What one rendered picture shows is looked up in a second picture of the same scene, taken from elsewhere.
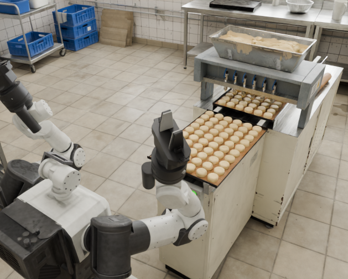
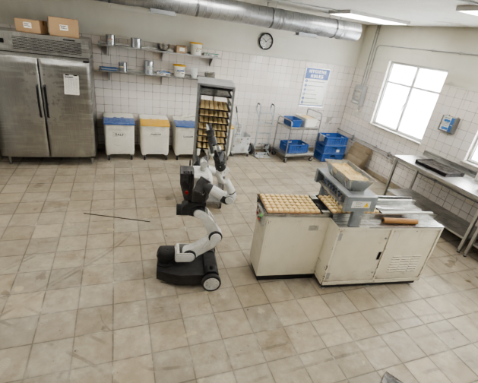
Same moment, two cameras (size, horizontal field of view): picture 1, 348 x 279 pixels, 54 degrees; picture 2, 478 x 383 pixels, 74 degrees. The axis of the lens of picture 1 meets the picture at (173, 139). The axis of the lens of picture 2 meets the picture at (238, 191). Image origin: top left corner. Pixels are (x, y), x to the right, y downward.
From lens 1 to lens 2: 211 cm
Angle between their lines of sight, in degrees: 36
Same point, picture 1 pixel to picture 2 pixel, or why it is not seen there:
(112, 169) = not seen: hidden behind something
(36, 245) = (185, 173)
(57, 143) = not seen: hidden behind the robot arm
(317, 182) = (383, 295)
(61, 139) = not seen: hidden behind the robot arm
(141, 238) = (208, 187)
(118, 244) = (201, 182)
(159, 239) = (214, 192)
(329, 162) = (411, 294)
